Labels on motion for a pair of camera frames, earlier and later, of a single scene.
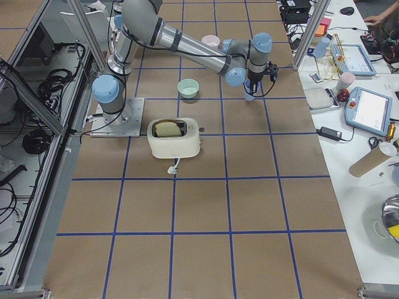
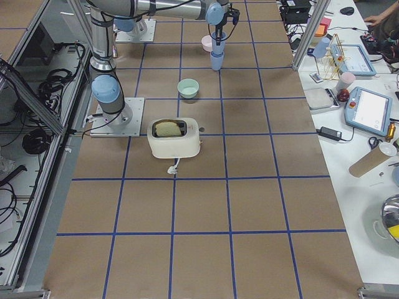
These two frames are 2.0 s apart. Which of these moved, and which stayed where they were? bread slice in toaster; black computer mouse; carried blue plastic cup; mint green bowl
Moved: carried blue plastic cup
Stayed: bread slice in toaster; black computer mouse; mint green bowl
